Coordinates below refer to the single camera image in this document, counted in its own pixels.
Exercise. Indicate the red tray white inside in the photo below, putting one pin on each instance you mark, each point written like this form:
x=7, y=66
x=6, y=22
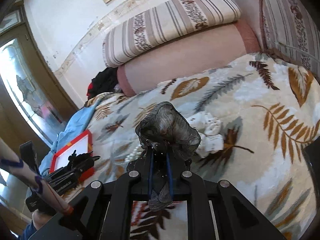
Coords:
x=72, y=152

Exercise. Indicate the black phone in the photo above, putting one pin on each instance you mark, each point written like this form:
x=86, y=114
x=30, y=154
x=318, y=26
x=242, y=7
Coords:
x=312, y=157

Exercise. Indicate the pink bolster cushion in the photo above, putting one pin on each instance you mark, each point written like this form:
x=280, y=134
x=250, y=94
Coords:
x=213, y=47

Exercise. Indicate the wooden glass door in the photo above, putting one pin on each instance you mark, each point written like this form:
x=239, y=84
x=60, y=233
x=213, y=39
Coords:
x=34, y=106

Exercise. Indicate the leaf pattern blanket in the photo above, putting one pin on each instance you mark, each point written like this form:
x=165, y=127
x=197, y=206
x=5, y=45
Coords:
x=269, y=112

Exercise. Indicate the striped floral side pillow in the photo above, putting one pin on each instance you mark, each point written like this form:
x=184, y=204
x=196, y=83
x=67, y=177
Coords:
x=289, y=28

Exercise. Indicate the white dotted scrunchie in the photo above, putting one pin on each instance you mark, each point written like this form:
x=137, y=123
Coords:
x=209, y=128

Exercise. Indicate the black and red clothes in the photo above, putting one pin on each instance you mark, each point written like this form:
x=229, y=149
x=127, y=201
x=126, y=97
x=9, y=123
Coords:
x=105, y=81

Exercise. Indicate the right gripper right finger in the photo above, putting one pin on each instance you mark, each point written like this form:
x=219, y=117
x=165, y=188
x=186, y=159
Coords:
x=190, y=187

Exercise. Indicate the grey sheer scrunchie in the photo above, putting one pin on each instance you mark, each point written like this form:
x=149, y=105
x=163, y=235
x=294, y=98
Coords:
x=165, y=135

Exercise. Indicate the light blue cloth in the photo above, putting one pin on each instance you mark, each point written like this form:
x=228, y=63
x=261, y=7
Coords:
x=76, y=125

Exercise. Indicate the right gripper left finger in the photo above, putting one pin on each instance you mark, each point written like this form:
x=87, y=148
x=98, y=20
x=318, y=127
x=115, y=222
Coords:
x=120, y=195

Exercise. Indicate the person's left hand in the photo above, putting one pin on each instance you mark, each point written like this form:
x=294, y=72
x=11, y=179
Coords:
x=40, y=219

